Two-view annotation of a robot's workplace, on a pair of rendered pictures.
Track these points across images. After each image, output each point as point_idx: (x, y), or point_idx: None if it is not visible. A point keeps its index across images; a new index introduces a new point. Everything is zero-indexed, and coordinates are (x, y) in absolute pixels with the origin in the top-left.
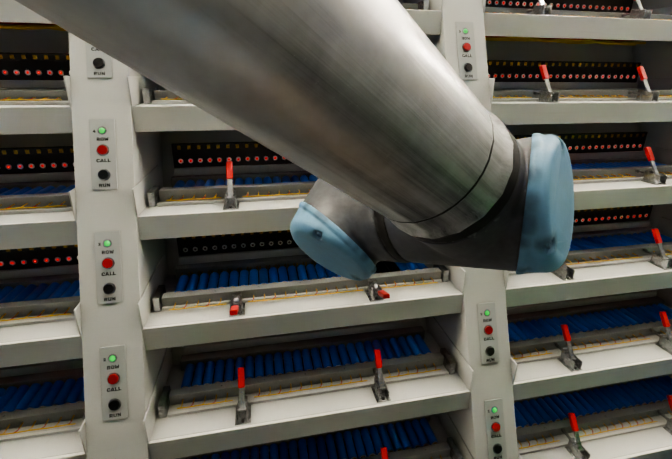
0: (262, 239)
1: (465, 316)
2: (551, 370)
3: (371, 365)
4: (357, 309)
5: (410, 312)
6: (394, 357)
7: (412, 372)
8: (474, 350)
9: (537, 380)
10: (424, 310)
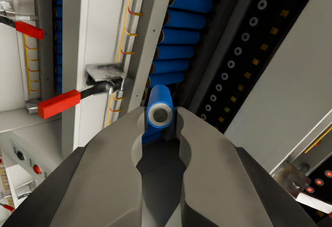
0: None
1: (51, 161)
2: (18, 176)
3: (43, 17)
4: (75, 34)
5: (65, 110)
6: (57, 51)
7: (34, 63)
8: (22, 144)
9: (5, 166)
10: (65, 126)
